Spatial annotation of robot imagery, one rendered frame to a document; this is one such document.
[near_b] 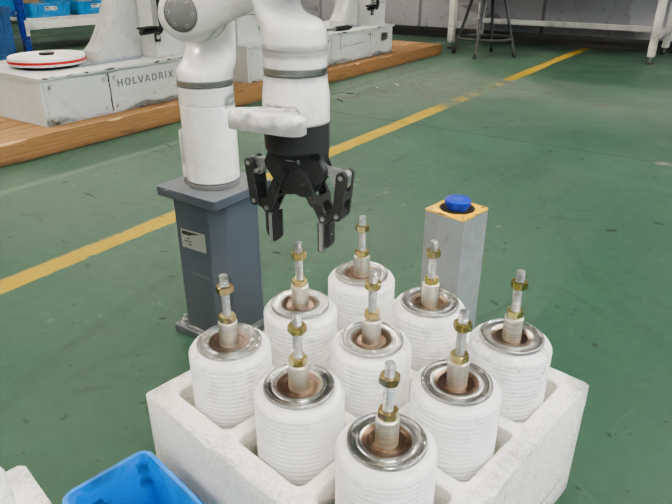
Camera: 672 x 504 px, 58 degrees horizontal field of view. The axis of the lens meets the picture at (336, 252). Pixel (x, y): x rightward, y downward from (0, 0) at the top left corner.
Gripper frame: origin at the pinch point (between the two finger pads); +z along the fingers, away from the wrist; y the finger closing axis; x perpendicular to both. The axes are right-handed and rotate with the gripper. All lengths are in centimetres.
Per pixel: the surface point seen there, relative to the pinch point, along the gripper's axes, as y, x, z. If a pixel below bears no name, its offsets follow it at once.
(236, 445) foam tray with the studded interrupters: -2.7, 18.8, 17.2
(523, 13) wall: 83, -525, 10
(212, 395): 2.4, 16.0, 14.3
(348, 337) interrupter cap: -9.0, 4.4, 9.7
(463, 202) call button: -13.1, -25.6, 2.1
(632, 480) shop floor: -43, -16, 35
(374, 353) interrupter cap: -13.0, 5.8, 9.8
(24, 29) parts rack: 411, -270, 17
